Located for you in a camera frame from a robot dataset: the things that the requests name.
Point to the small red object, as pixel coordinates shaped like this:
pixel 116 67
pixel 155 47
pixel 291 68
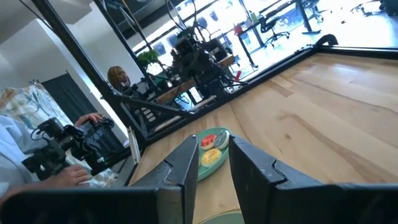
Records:
pixel 238 76

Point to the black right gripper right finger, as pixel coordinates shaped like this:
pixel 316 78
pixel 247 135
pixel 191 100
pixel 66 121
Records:
pixel 264 193

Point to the black legged desk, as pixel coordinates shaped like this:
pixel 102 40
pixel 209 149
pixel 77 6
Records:
pixel 306 18

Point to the floral patterned cloth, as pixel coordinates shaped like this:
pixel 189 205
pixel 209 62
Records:
pixel 31 102

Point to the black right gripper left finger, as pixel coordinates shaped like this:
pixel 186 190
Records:
pixel 174 193

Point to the person's forearm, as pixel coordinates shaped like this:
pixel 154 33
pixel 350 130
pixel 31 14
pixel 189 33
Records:
pixel 25 188

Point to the person's hand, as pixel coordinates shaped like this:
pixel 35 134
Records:
pixel 90 117
pixel 70 175

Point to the black table edge rail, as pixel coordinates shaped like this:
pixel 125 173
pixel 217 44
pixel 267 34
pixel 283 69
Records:
pixel 280 63

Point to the green potted plant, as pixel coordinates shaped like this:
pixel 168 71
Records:
pixel 148 57

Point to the black frame brace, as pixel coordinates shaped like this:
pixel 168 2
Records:
pixel 155 107

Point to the white rods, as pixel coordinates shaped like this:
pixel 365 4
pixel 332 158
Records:
pixel 134 149

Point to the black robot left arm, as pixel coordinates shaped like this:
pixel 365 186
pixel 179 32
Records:
pixel 196 65

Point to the person in white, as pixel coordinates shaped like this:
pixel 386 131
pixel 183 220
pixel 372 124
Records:
pixel 12 155

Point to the blue iced donut chocolate drizzle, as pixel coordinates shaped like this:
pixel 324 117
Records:
pixel 222 140

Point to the pink red iced donut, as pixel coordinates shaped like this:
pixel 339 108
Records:
pixel 209 140

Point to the black office chair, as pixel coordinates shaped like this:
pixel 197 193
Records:
pixel 270 25

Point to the black frame post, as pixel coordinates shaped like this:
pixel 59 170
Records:
pixel 124 37
pixel 77 53

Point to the wooden workbench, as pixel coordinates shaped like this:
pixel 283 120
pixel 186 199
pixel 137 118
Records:
pixel 174 91

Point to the red cup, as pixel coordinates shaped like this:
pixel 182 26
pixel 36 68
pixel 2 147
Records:
pixel 237 29

